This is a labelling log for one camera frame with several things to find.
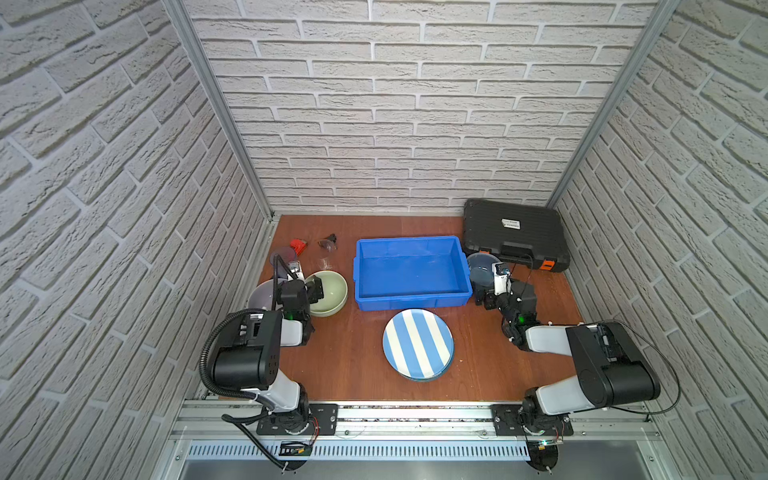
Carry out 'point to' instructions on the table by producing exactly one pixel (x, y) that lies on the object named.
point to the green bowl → (335, 294)
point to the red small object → (298, 245)
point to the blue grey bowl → (480, 269)
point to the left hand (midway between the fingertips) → (298, 276)
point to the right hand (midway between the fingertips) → (489, 277)
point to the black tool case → (518, 233)
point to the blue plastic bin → (410, 273)
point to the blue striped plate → (418, 344)
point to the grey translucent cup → (286, 254)
